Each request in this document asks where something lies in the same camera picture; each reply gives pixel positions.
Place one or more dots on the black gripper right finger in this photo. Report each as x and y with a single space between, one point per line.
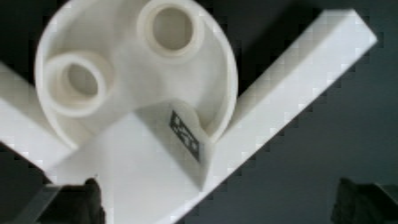
366 203

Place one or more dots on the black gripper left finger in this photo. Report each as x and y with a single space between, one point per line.
66 204

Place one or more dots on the white round stool seat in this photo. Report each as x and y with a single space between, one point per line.
132 52

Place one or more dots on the white fence wall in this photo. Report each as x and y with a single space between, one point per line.
325 50

